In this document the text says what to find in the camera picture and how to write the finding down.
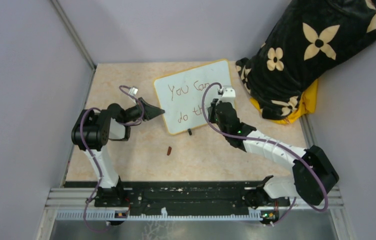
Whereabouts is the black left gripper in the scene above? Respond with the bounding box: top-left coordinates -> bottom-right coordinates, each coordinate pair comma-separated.
122,97 -> 166,124

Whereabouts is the yellow framed whiteboard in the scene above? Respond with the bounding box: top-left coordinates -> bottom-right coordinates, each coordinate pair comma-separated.
153,59 -> 232,135

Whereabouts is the red marker cap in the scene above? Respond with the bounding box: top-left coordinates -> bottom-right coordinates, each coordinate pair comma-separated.
166,146 -> 172,156

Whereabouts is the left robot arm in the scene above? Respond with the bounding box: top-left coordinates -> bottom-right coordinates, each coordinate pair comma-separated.
71,97 -> 165,207

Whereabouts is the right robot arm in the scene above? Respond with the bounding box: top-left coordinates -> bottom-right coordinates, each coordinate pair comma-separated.
207,98 -> 339,212

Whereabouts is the yellow cloth under blanket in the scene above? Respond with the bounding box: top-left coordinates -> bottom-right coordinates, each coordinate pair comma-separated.
249,79 -> 319,125

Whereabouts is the black floral blanket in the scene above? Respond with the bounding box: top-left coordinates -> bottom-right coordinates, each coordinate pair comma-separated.
235,0 -> 376,120

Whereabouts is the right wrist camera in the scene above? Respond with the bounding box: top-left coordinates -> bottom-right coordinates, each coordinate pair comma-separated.
217,86 -> 236,108

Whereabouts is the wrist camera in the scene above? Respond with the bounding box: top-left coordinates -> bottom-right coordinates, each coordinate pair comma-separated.
129,86 -> 138,96
217,86 -> 236,108

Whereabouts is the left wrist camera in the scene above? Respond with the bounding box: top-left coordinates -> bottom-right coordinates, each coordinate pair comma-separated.
129,86 -> 138,96

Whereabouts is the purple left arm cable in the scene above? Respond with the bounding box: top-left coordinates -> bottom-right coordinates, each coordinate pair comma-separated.
79,85 -> 145,234

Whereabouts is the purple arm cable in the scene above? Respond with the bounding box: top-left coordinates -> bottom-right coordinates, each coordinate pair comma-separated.
201,82 -> 330,227
79,85 -> 145,234

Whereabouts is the aluminium frame post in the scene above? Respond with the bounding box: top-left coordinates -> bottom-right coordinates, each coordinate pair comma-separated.
49,0 -> 97,70

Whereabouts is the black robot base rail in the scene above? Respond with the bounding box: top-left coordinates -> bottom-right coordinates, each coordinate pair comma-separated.
63,180 -> 290,221

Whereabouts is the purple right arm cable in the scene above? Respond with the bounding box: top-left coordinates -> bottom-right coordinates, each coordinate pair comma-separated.
201,82 -> 330,227

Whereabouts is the aluminium frame rail right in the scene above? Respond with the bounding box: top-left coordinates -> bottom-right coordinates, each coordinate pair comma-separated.
298,114 -> 358,240

